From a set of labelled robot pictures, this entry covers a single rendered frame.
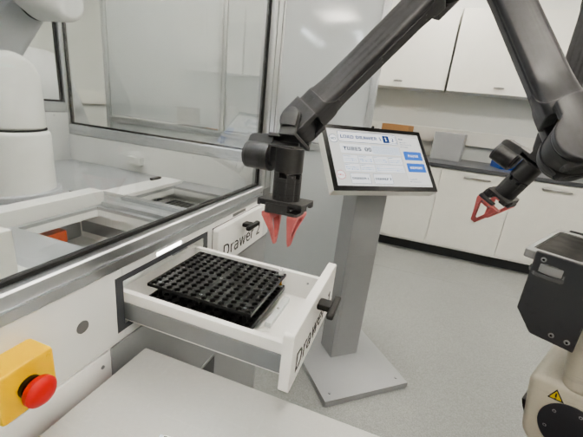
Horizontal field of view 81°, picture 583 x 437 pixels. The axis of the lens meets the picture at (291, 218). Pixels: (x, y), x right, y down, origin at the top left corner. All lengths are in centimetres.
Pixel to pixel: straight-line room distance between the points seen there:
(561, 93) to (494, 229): 304
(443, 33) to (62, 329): 369
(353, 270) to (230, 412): 114
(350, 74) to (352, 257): 108
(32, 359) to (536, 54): 83
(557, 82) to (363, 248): 116
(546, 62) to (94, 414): 88
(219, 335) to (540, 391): 64
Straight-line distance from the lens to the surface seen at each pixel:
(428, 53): 384
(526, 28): 71
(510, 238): 370
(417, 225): 358
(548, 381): 89
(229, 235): 96
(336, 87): 70
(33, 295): 60
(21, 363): 58
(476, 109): 418
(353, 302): 178
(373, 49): 72
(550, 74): 67
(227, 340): 62
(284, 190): 67
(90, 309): 67
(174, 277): 75
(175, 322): 66
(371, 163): 150
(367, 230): 162
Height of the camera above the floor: 125
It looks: 18 degrees down
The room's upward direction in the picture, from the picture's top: 6 degrees clockwise
